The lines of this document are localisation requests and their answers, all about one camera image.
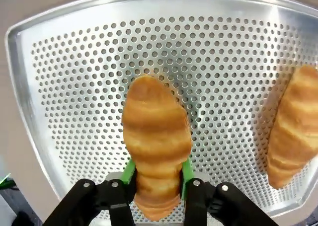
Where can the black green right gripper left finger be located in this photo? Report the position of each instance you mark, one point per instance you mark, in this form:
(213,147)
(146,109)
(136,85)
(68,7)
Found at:
(99,203)

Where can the small green plastic piece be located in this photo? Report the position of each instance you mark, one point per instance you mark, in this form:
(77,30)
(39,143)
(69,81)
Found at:
(4,179)

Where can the golden brown croissant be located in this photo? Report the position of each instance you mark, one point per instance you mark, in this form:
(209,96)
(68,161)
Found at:
(154,126)
(293,136)

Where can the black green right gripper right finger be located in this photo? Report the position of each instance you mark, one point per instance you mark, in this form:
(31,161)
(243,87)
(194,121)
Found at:
(218,206)

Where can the perforated aluminium baking tray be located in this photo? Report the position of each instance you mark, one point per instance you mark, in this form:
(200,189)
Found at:
(87,87)

